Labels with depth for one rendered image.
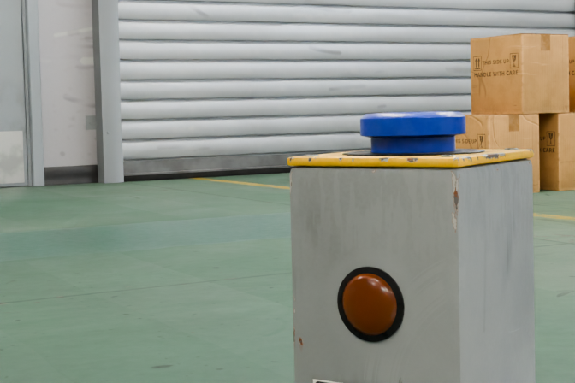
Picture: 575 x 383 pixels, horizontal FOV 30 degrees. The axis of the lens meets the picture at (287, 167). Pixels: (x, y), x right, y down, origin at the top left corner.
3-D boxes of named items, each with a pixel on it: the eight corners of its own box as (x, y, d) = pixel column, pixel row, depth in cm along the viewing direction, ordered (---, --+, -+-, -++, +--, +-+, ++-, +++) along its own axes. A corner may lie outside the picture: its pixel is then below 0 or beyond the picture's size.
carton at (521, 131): (540, 192, 407) (539, 113, 405) (489, 196, 396) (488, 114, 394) (491, 188, 433) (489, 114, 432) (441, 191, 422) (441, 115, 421)
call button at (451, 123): (437, 168, 38) (436, 111, 38) (341, 167, 40) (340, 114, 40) (483, 162, 41) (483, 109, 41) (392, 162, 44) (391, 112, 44)
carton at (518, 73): (569, 112, 413) (568, 33, 411) (522, 114, 401) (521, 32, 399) (516, 113, 439) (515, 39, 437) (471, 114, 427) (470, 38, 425)
